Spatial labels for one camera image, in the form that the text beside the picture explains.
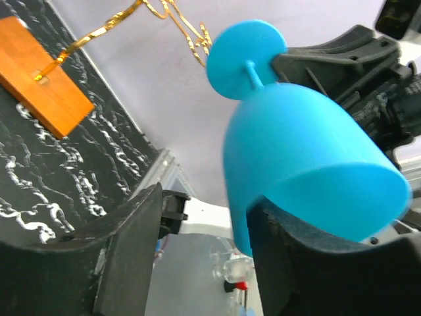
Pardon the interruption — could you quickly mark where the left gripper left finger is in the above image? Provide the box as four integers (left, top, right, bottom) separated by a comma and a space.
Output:
1, 184, 163, 315

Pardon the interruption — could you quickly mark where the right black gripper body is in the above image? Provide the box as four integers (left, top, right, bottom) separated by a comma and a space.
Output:
348, 62, 420, 168

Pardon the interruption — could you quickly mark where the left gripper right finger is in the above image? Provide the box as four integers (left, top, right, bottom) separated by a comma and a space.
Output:
247, 199, 420, 315

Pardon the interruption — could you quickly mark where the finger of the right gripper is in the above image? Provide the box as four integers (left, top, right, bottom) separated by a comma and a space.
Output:
272, 25, 401, 102

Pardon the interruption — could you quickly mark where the teal wine glass front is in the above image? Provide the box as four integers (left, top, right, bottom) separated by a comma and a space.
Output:
206, 20, 412, 255

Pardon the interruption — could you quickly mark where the gold wire glass rack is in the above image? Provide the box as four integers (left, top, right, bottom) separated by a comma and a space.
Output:
1, 1, 212, 139

